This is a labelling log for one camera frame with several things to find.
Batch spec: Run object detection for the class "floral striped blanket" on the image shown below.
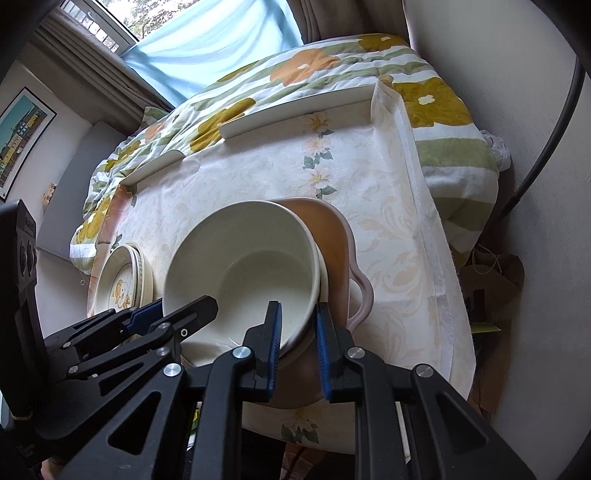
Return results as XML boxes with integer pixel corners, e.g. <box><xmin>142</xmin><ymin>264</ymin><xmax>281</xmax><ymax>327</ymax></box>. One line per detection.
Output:
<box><xmin>69</xmin><ymin>32</ymin><xmax>502</xmax><ymax>273</ymax></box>

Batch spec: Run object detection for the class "cream plate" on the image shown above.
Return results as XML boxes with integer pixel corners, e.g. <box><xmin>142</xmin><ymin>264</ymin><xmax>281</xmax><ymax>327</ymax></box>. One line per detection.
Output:
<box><xmin>129</xmin><ymin>244</ymin><xmax>148</xmax><ymax>308</ymax></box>

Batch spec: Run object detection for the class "pink handled ceramic dish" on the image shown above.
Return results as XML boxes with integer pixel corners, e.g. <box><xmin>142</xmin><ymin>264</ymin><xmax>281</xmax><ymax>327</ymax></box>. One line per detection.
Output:
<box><xmin>270</xmin><ymin>196</ymin><xmax>372</xmax><ymax>404</ymax></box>

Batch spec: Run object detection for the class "yellow flower print plate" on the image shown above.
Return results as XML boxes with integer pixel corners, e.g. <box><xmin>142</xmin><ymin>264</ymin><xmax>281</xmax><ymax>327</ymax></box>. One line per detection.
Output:
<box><xmin>88</xmin><ymin>242</ymin><xmax>139</xmax><ymax>319</ymax></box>

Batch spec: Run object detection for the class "window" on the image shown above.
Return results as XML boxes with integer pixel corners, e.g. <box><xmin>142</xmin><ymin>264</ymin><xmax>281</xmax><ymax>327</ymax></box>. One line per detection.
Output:
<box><xmin>60</xmin><ymin>0</ymin><xmax>153</xmax><ymax>54</ymax></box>

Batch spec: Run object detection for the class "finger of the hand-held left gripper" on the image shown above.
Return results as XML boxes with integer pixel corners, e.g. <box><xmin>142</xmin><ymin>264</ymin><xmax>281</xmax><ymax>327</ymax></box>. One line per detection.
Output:
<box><xmin>44</xmin><ymin>302</ymin><xmax>163</xmax><ymax>352</ymax></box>
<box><xmin>65</xmin><ymin>295</ymin><xmax>219</xmax><ymax>384</ymax></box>

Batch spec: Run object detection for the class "brown curtain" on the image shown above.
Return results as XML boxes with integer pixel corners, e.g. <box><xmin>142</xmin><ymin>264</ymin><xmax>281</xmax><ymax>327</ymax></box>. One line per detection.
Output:
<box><xmin>34</xmin><ymin>9</ymin><xmax>176</xmax><ymax>112</ymax></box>
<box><xmin>286</xmin><ymin>0</ymin><xmax>407</xmax><ymax>47</ymax></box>

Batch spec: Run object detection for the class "cream floral tablecloth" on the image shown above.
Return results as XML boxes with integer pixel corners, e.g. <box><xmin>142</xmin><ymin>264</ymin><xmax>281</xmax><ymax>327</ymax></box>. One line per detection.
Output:
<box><xmin>88</xmin><ymin>85</ymin><xmax>476</xmax><ymax>455</ymax></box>

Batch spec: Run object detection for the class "black cable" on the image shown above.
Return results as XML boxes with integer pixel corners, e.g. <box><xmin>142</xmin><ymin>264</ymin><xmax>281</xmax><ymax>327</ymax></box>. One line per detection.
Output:
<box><xmin>499</xmin><ymin>58</ymin><xmax>585</xmax><ymax>222</ymax></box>

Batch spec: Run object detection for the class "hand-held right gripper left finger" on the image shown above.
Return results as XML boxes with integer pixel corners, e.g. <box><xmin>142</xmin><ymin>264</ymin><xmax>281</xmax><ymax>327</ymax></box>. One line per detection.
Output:
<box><xmin>69</xmin><ymin>301</ymin><xmax>283</xmax><ymax>480</ymax></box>

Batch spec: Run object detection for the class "wall poster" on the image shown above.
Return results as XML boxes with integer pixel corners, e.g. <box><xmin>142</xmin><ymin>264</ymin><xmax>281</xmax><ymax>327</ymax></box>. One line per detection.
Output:
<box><xmin>0</xmin><ymin>85</ymin><xmax>57</xmax><ymax>204</ymax></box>

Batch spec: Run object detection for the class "white deep plate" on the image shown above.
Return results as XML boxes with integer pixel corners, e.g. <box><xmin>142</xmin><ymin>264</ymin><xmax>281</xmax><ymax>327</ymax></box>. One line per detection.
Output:
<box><xmin>139</xmin><ymin>249</ymin><xmax>155</xmax><ymax>301</ymax></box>

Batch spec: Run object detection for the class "blue curtain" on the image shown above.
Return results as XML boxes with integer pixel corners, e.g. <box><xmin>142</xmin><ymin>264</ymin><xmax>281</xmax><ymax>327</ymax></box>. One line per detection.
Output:
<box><xmin>122</xmin><ymin>0</ymin><xmax>305</xmax><ymax>109</ymax></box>

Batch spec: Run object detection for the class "brown paper bag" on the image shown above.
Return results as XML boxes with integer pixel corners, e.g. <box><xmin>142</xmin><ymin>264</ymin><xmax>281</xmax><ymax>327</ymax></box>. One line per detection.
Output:
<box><xmin>455</xmin><ymin>251</ymin><xmax>525</xmax><ymax>324</ymax></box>

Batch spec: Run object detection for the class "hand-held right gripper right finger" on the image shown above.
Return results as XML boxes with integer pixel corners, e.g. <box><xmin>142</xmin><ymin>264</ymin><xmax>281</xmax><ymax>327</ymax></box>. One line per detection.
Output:
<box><xmin>314</xmin><ymin>302</ymin><xmax>536</xmax><ymax>480</ymax></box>

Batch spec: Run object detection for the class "cream bowl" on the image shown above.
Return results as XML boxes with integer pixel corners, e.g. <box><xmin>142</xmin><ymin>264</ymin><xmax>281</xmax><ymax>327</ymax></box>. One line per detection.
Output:
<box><xmin>164</xmin><ymin>199</ymin><xmax>321</xmax><ymax>356</ymax></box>
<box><xmin>277</xmin><ymin>199</ymin><xmax>331</xmax><ymax>352</ymax></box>

